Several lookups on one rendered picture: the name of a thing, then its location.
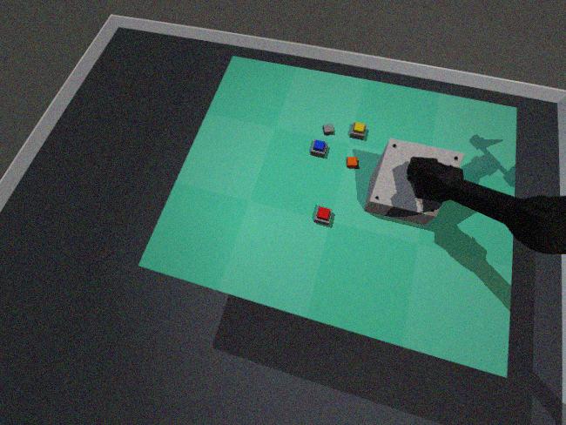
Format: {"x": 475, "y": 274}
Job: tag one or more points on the blue button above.
{"x": 319, "y": 148}

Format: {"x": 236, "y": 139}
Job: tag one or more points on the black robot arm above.
{"x": 539, "y": 222}

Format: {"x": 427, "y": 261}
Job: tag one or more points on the orange block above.
{"x": 352, "y": 162}

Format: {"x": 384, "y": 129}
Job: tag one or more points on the red button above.
{"x": 323, "y": 215}

